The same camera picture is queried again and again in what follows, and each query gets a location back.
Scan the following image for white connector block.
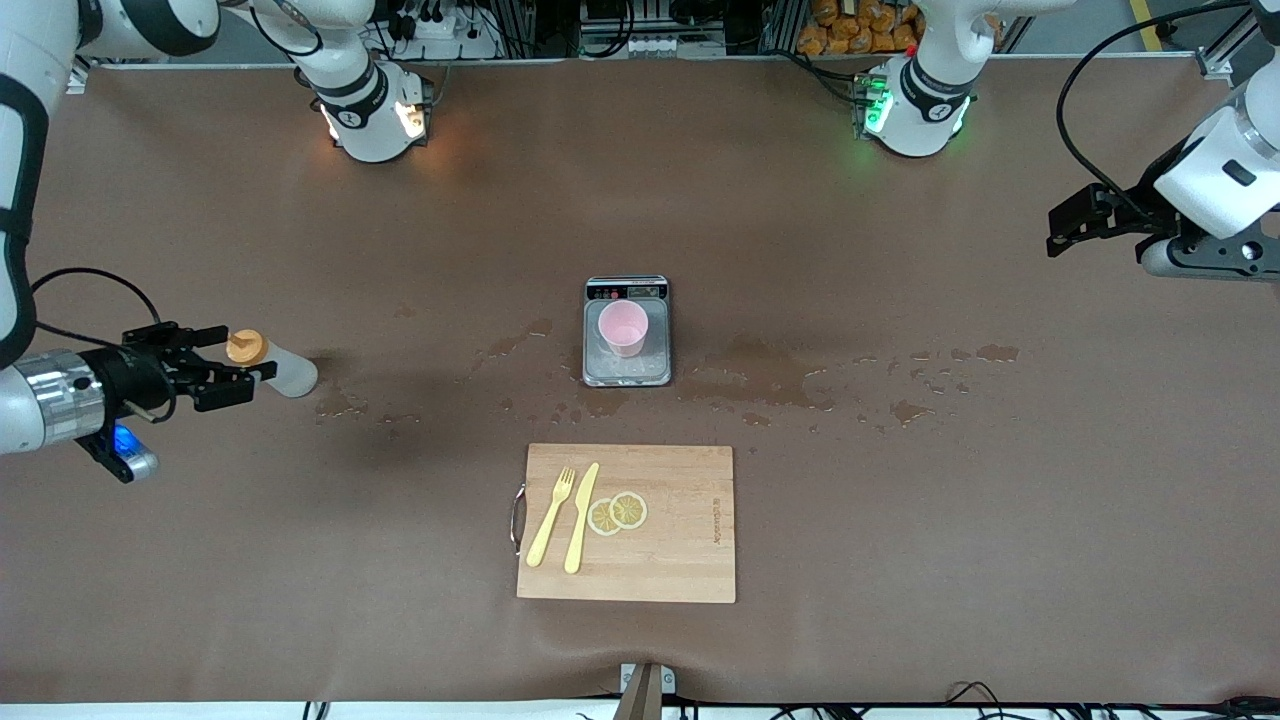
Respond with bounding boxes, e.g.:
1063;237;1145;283
626;35;727;59

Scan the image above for yellow plastic knife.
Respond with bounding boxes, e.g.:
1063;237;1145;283
563;462;601;576

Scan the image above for orange snack packets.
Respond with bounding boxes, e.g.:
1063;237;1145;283
797;0;921;56

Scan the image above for metal table edge bracket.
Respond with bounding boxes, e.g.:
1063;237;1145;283
612;662;677;720

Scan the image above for white power strip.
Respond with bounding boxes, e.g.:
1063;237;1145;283
385;0;501;61

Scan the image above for squeeze bottle with orange cap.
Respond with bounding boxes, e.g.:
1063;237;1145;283
226;330;319;399

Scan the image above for silver digital kitchen scale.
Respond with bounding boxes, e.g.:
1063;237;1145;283
582;276;673;389

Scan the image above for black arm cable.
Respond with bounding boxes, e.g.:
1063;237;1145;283
1058;0;1256;221
28;266;163;351

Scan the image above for yellow plastic fork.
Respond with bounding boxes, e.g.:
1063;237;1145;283
526;466;577;569

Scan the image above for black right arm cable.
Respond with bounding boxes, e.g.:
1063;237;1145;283
28;266;163;351

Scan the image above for aluminium frame rail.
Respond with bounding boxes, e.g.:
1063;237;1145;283
1195;5;1261;83

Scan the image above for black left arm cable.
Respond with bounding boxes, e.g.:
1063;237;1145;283
1058;0;1256;221

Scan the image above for brown table mat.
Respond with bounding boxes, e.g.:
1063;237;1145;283
0;55;1280;706

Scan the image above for pink plastic cup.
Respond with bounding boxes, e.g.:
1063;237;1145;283
598;300;649;358

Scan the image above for wooden cutting board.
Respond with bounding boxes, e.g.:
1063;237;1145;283
510;444;738;605

